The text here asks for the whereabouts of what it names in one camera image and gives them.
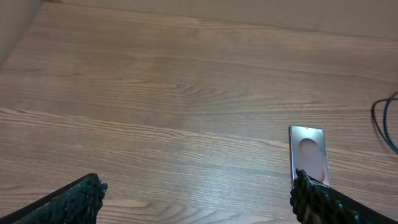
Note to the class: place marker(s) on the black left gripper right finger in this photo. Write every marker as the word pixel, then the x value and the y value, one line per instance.
pixel 316 203

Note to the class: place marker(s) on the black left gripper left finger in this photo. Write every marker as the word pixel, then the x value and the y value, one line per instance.
pixel 76 203

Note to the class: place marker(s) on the Galaxy smartphone with reflective screen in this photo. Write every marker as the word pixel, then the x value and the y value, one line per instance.
pixel 308 152

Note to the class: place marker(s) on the cardboard board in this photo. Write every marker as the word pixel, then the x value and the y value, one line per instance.
pixel 357 33

